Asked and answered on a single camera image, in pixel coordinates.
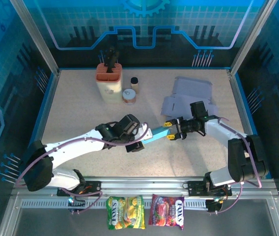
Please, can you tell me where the small round tin can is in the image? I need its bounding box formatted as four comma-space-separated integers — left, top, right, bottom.
121, 88, 137, 105

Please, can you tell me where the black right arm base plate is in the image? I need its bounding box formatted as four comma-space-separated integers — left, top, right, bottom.
187, 180, 232, 197

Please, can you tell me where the aluminium mounting rail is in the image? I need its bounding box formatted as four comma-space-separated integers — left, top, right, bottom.
13, 176, 278, 199

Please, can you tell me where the beige knife block orange top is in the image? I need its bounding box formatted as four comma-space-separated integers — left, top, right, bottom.
95, 62, 123, 104

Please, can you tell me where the green Fox's candy bag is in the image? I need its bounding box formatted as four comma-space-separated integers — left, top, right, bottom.
106, 195, 146, 231

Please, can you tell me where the aluminium frame post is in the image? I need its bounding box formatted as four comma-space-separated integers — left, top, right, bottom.
8, 0, 61, 76
229, 0, 279, 76

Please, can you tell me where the black knife handle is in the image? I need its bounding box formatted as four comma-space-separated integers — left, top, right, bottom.
105, 45, 119, 74

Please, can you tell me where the small dark-capped spice bottle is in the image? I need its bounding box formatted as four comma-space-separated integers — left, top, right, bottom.
130, 77, 140, 94

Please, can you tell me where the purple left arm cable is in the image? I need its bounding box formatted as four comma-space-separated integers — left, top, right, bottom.
15, 122, 148, 215

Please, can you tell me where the red Fox's candy bag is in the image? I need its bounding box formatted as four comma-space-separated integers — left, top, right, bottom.
148, 193, 185, 231

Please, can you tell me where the white slotted cable duct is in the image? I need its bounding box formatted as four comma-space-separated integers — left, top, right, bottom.
21, 198, 208, 209

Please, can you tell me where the lavender paper box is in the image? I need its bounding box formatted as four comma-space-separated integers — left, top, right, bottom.
160, 76, 219, 119

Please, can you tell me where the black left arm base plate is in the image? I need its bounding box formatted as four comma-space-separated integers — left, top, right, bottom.
57, 180, 102, 197

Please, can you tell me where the black controller module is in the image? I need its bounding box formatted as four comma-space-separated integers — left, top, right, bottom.
205, 198, 223, 214
67, 199, 86, 214

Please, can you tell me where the teal paper box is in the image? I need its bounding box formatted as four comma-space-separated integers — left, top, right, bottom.
141, 125, 169, 146

